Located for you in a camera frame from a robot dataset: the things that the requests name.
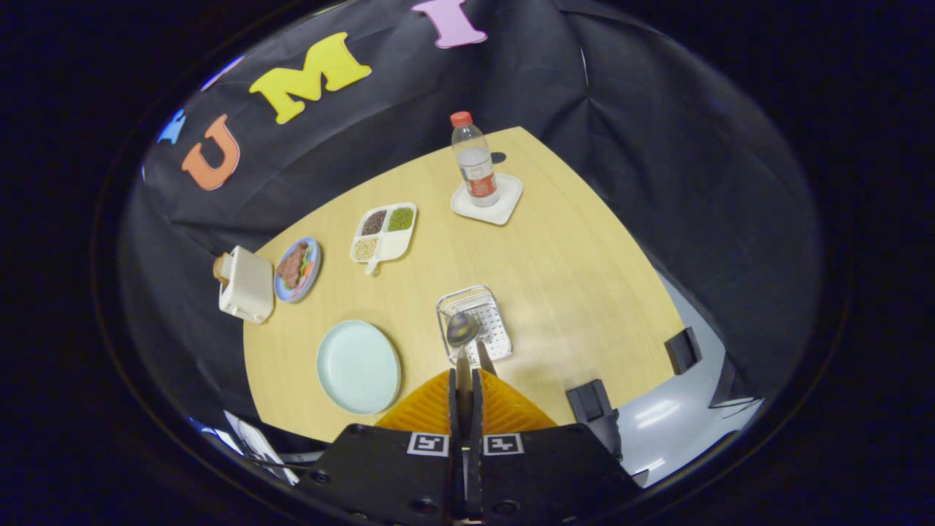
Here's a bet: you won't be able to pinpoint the white square coaster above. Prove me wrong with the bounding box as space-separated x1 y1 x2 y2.
450 172 524 226

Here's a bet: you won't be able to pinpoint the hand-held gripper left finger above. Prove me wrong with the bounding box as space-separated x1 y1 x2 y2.
294 367 467 523

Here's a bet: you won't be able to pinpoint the white toaster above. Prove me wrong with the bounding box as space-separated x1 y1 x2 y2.
218 246 275 324

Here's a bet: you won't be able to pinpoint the light green plate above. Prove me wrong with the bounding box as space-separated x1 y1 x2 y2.
316 320 402 416

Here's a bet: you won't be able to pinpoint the perforated metal tray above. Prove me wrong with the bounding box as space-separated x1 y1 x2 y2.
436 285 514 366

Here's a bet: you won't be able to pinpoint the black table clamp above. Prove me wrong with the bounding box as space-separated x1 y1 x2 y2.
663 327 703 376
566 378 622 461

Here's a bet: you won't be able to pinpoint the white papers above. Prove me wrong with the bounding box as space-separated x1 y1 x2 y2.
186 409 300 487

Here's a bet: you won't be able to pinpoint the brown steak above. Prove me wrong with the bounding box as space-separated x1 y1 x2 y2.
277 243 309 290

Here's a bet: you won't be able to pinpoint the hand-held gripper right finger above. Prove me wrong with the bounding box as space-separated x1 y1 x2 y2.
466 367 645 523

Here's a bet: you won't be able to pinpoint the fork with wooden handle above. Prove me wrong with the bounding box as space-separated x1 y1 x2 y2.
473 338 500 379

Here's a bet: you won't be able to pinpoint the metal spoon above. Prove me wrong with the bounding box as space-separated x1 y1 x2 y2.
446 311 481 377

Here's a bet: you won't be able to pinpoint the clear bottle with red cap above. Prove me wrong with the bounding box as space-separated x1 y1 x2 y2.
450 111 501 207

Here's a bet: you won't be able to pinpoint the black backdrop cloth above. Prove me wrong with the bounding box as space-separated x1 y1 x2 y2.
117 0 823 454

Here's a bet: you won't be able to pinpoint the white divided dish with beans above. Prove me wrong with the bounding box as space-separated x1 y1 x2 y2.
350 202 417 275

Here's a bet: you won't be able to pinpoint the blue plate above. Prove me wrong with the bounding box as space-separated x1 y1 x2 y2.
273 237 322 304

